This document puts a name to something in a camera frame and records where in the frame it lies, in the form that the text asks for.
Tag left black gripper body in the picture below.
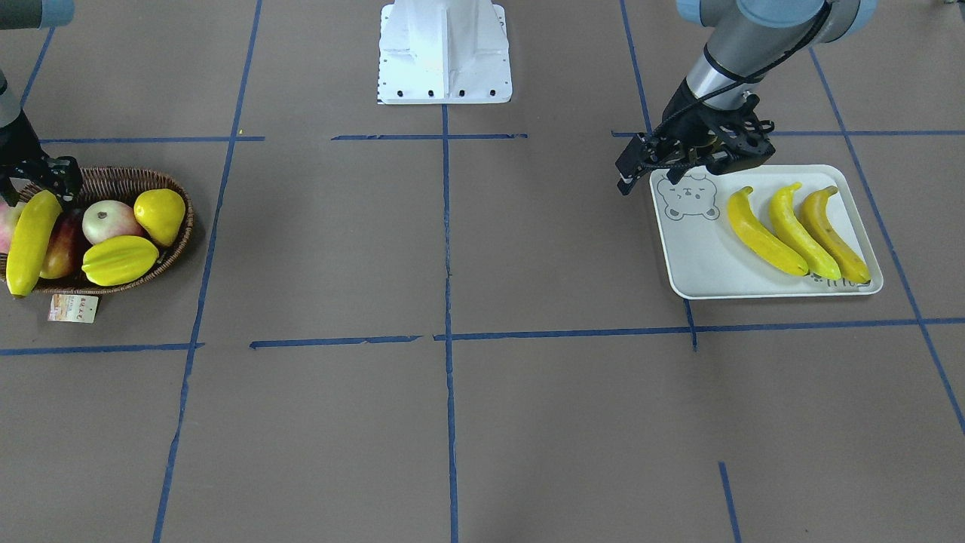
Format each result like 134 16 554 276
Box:
657 81 776 176

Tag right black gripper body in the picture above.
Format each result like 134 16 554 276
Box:
1 113 82 196

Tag yellow banana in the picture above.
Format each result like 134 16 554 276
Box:
799 186 872 284
727 186 810 276
5 190 63 299
768 182 842 281

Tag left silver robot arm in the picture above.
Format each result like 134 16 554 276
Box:
614 1 878 195

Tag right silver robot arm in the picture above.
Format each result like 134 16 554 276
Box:
1 1 83 207

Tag brown wicker basket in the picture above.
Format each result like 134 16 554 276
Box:
2 167 195 295

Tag pink apple behind bananas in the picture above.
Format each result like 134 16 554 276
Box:
81 200 147 245

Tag red yellow mango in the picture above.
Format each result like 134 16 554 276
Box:
39 209 87 281

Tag yellow mango bottom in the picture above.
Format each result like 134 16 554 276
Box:
81 236 160 287

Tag yellow pear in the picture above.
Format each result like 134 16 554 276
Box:
132 189 186 247

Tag white bear tray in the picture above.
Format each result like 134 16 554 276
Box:
649 164 884 299

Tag paper price tag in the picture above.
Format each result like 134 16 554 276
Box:
46 293 100 324

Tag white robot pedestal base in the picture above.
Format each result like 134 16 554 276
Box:
377 1 513 104

